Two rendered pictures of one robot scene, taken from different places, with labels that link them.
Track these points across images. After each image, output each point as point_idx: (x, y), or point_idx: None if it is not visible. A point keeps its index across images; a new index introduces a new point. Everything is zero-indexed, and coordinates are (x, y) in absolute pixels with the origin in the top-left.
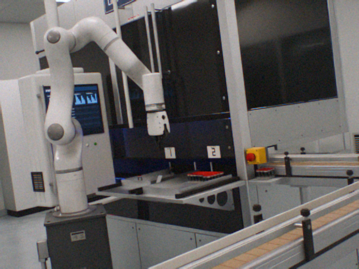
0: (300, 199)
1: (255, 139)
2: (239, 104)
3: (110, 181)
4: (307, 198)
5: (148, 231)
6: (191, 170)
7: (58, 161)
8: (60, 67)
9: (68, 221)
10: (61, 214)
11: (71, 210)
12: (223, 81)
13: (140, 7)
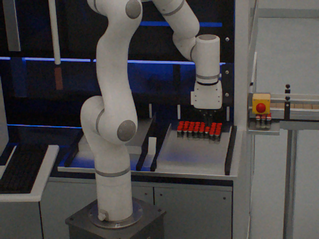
0: (288, 140)
1: (248, 81)
2: (248, 49)
3: (5, 133)
4: (297, 139)
5: (63, 189)
6: (141, 112)
7: (114, 162)
8: (124, 43)
9: (139, 232)
10: (119, 224)
11: (126, 216)
12: (229, 20)
13: None
